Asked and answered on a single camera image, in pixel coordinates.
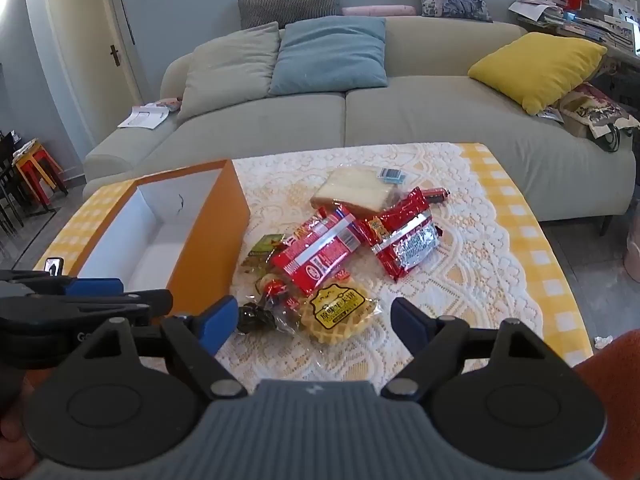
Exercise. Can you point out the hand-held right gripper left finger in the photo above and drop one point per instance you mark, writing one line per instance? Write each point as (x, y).
(220, 322)

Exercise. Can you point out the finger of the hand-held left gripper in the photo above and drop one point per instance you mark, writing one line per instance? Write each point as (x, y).
(95, 287)
(125, 305)

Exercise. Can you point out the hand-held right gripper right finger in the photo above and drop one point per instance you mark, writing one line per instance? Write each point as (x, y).
(407, 317)

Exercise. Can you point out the dark preserved fruit packet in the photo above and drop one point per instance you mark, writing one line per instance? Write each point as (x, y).
(260, 317)

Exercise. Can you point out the waffle packet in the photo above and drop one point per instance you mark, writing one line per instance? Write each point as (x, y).
(335, 315)

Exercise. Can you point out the dark red snack packet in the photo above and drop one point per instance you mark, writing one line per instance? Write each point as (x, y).
(405, 240)

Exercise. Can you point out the orange cardboard box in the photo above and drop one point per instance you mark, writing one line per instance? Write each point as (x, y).
(210, 240)

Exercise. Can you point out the prawn stick snack packet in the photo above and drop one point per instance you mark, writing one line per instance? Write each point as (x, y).
(375, 230)

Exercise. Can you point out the red white label snack packet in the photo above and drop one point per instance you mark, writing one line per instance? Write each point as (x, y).
(315, 255)

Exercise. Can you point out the red sausage stick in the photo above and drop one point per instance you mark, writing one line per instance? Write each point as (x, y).
(433, 193)

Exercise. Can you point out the person's left hand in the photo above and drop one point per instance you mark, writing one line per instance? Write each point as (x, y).
(12, 440)

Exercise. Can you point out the black smartphone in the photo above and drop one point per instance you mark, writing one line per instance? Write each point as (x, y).
(53, 266)

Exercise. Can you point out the white lace tablecloth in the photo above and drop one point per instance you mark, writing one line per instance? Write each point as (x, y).
(475, 270)

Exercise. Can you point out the green raisin packet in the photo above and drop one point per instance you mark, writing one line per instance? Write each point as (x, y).
(262, 251)

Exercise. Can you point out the red and yellow stool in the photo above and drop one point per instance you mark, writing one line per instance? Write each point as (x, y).
(40, 170)

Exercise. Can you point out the dark chair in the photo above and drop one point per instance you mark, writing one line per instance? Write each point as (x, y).
(7, 185)

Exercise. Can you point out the wrapped sliced bread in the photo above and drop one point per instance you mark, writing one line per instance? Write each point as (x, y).
(355, 187)

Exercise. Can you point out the white booklet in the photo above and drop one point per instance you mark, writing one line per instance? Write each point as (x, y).
(145, 116)

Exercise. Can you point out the white crumpled tissue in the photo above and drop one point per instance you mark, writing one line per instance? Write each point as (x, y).
(602, 341)

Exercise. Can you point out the beige sofa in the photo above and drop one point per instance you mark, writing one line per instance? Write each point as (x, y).
(400, 110)

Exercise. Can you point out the orange cloth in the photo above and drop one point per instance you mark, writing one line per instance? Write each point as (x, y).
(615, 400)

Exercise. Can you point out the pink plastic bag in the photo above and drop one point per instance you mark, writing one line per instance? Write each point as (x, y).
(634, 255)

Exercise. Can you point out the beige cushion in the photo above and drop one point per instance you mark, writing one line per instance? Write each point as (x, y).
(225, 70)

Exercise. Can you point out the cream door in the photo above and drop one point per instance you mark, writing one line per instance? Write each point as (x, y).
(85, 35)

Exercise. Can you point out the blue cushion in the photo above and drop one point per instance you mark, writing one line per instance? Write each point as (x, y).
(330, 55)

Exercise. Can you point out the yellow cushion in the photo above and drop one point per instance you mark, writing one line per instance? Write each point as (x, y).
(535, 67)

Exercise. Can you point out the printed tote bag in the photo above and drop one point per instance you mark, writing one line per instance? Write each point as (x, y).
(595, 107)

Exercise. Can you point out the pink rolled blanket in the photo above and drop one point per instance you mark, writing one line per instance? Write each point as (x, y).
(380, 10)

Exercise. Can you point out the grey striped cushion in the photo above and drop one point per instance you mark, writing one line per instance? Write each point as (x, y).
(290, 2)

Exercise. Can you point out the pile of books and magazines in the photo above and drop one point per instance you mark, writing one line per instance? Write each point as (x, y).
(590, 20)

